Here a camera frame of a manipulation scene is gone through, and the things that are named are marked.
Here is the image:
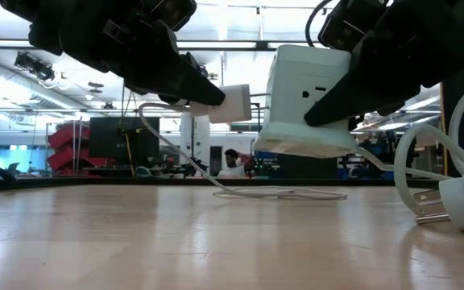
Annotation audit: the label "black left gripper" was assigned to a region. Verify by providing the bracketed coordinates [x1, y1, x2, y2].
[28, 0, 227, 108]

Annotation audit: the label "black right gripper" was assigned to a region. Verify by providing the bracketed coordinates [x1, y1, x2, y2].
[303, 0, 464, 128]

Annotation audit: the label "white cube power strip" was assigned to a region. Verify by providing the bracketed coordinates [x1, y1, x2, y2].
[253, 43, 358, 160]

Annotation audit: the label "white USB charger block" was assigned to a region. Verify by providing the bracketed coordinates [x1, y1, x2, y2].
[187, 83, 253, 125]

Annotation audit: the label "white USB cable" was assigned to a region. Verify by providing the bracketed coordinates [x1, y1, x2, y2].
[137, 102, 348, 201]

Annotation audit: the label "black upright board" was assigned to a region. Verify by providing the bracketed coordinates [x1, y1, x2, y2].
[275, 155, 338, 179]

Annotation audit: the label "black screen panel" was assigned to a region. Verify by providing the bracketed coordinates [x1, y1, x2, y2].
[89, 116, 160, 168]

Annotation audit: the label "person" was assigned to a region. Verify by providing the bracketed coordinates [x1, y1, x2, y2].
[217, 148, 254, 178]

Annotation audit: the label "red stacked bins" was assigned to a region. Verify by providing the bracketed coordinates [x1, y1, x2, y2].
[47, 122, 116, 176]

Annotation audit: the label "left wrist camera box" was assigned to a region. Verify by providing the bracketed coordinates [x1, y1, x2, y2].
[149, 0, 198, 32]

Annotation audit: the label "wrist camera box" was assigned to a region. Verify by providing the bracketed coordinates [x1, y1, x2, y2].
[149, 0, 198, 32]
[317, 0, 388, 52]

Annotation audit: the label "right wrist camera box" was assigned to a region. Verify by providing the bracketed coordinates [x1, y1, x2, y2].
[317, 0, 388, 52]

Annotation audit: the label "thick white power cord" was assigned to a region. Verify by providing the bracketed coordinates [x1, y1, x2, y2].
[354, 72, 464, 214]

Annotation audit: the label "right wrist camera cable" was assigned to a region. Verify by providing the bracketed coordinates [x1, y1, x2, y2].
[304, 0, 334, 48]

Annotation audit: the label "black table frame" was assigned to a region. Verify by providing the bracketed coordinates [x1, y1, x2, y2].
[0, 152, 442, 189]

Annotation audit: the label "black ceiling camera mount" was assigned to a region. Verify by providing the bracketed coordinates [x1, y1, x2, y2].
[14, 51, 56, 81]

